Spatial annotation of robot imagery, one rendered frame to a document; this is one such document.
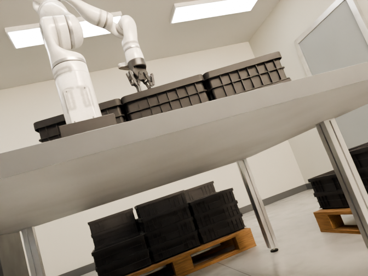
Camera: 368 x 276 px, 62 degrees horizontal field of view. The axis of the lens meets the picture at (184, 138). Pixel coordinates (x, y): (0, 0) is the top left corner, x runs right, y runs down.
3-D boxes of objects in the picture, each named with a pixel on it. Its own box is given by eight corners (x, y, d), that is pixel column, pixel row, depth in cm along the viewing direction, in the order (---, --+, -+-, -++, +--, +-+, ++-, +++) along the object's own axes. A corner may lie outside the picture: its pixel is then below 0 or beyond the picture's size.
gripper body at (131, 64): (133, 54, 125) (139, 75, 123) (148, 57, 131) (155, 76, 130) (122, 63, 129) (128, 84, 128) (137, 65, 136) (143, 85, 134)
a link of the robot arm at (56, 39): (35, 9, 81) (50, 67, 78) (72, 6, 84) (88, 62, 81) (39, 30, 89) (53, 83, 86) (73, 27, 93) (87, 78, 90)
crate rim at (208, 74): (283, 56, 110) (281, 50, 111) (205, 79, 107) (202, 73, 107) (253, 93, 149) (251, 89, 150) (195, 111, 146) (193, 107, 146)
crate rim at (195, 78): (205, 79, 107) (202, 73, 107) (121, 103, 103) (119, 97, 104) (195, 111, 146) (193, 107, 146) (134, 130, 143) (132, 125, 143)
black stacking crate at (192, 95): (213, 104, 105) (202, 74, 107) (130, 130, 102) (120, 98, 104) (201, 130, 144) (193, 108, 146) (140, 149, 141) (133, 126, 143)
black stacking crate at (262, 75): (293, 80, 109) (281, 51, 111) (214, 104, 105) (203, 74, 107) (259, 111, 147) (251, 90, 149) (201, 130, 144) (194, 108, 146)
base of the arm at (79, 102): (103, 116, 78) (85, 57, 81) (65, 126, 75) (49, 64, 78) (104, 127, 86) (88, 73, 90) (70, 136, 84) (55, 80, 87)
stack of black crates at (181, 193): (193, 242, 266) (177, 192, 274) (202, 245, 237) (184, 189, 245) (149, 259, 254) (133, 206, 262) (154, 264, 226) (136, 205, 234)
